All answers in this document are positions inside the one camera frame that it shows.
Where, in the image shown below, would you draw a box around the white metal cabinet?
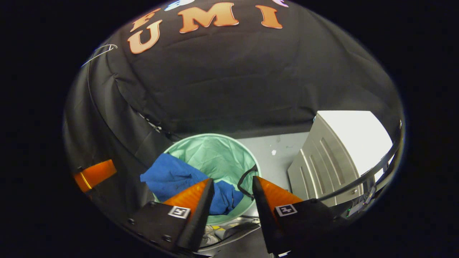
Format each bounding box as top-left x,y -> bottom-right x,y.
287,110 -> 394,207

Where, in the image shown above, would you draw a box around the blue corduroy jacket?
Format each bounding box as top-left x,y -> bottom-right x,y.
140,153 -> 244,215

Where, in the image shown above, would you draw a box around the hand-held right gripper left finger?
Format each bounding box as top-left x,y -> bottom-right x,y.
127,178 -> 216,253

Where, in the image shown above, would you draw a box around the black backdrop cloth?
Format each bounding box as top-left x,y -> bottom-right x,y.
64,0 -> 404,215

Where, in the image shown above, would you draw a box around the white plastic hanger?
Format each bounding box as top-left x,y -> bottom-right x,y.
81,44 -> 118,68

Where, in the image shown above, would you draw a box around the black clothes rack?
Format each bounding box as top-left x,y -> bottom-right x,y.
86,66 -> 403,203

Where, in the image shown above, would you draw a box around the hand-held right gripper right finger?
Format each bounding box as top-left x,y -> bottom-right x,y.
252,176 -> 336,255

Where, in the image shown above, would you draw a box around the green laundry hamper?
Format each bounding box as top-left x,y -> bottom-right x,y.
152,133 -> 262,225

